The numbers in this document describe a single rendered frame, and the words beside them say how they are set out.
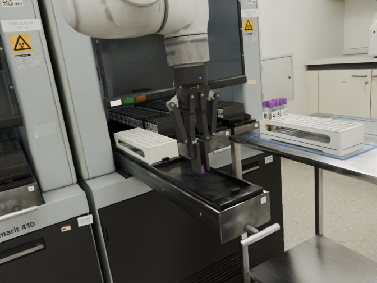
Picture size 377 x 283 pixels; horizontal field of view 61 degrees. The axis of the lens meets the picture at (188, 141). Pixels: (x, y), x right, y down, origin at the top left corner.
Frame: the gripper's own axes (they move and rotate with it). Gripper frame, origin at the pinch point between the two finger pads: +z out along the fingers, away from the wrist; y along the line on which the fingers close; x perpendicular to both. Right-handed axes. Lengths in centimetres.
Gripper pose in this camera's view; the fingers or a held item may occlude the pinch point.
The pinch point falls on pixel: (199, 155)
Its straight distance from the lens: 73.1
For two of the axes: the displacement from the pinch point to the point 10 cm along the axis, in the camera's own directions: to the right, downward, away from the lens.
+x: 5.2, 1.7, -8.4
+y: -8.4, 2.4, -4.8
